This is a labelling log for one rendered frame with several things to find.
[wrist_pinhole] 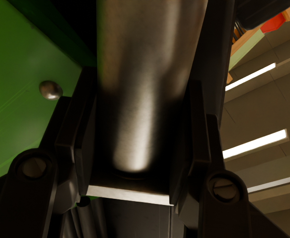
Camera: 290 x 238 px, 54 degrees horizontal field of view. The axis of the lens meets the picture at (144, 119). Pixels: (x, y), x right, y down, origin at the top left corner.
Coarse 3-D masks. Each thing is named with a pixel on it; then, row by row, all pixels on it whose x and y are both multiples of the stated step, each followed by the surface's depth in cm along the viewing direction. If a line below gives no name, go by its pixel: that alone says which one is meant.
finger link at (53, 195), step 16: (16, 160) 8; (32, 160) 8; (48, 160) 8; (16, 176) 7; (32, 176) 7; (48, 176) 7; (16, 192) 7; (32, 192) 7; (48, 192) 7; (0, 208) 7; (16, 208) 7; (32, 208) 7; (48, 208) 7; (0, 224) 6; (16, 224) 6; (32, 224) 7; (48, 224) 7; (64, 224) 9
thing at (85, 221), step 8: (80, 200) 19; (88, 200) 19; (96, 200) 20; (72, 208) 22; (80, 208) 18; (88, 208) 19; (96, 208) 21; (80, 216) 19; (88, 216) 19; (96, 216) 21; (104, 216) 22; (72, 224) 20; (80, 224) 22; (88, 224) 19; (96, 224) 22; (104, 224) 22; (64, 232) 21; (72, 232) 21; (80, 232) 23; (88, 232) 20; (96, 232) 23; (104, 232) 23
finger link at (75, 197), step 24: (96, 72) 10; (72, 96) 9; (96, 96) 10; (72, 120) 9; (96, 120) 11; (48, 144) 9; (72, 144) 8; (96, 144) 11; (72, 168) 8; (0, 192) 8; (72, 192) 9
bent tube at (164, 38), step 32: (96, 0) 8; (128, 0) 6; (160, 0) 6; (192, 0) 7; (128, 32) 7; (160, 32) 7; (192, 32) 7; (128, 64) 8; (160, 64) 8; (128, 96) 8; (160, 96) 8; (128, 128) 9; (160, 128) 9; (96, 160) 12; (128, 160) 10; (160, 160) 11; (96, 192) 11; (128, 192) 11; (160, 192) 11
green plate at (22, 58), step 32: (0, 0) 10; (32, 0) 14; (0, 32) 11; (32, 32) 11; (64, 32) 12; (0, 64) 13; (32, 64) 12; (64, 64) 12; (96, 64) 13; (0, 96) 14; (32, 96) 14; (0, 128) 16; (32, 128) 15; (0, 160) 18
